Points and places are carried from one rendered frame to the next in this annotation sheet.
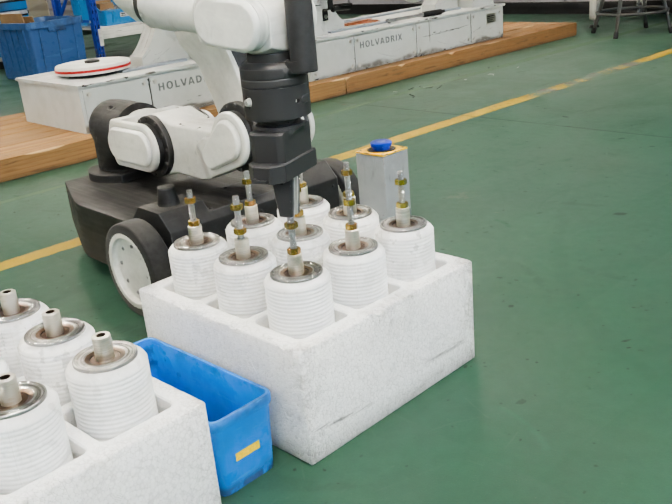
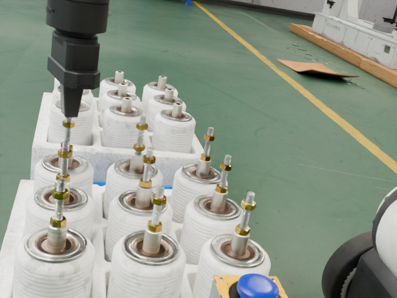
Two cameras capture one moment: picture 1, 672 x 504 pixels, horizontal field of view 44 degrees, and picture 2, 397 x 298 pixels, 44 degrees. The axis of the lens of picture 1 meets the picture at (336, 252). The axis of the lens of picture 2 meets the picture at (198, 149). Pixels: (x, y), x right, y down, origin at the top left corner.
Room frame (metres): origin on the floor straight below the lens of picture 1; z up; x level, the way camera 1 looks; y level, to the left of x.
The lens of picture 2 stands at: (1.63, -0.49, 0.61)
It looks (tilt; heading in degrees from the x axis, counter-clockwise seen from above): 21 degrees down; 118
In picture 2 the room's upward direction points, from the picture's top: 11 degrees clockwise
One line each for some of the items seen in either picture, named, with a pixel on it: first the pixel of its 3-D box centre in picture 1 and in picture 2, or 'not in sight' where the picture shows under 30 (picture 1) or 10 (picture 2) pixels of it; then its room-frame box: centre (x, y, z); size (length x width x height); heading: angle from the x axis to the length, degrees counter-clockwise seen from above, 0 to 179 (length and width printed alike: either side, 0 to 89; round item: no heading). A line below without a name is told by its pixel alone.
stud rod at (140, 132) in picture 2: (238, 219); (140, 137); (1.17, 0.14, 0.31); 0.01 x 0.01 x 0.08
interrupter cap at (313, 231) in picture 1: (299, 233); (142, 203); (1.25, 0.05, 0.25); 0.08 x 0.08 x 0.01
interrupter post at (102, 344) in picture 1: (103, 347); not in sight; (0.87, 0.28, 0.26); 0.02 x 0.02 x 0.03
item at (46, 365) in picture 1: (69, 394); (121, 147); (0.96, 0.37, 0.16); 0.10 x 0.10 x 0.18
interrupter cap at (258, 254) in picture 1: (243, 256); (136, 169); (1.17, 0.14, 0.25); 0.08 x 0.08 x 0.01
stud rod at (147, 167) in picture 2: not in sight; (147, 171); (1.25, 0.05, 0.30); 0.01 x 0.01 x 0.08
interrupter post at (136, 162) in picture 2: (242, 248); (136, 162); (1.17, 0.14, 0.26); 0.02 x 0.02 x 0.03
